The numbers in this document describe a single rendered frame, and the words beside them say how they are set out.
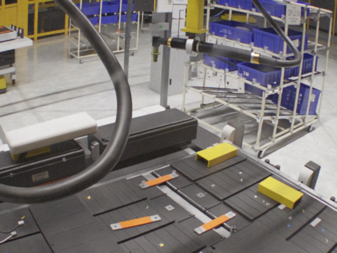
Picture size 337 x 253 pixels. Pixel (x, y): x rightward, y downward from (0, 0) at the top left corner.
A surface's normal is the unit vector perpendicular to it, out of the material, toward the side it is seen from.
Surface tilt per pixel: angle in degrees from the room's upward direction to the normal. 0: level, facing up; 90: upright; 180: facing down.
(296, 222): 0
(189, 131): 90
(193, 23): 90
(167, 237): 0
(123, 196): 0
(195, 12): 90
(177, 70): 90
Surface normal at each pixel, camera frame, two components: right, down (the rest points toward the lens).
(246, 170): 0.06, -0.90
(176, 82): 0.61, 0.37
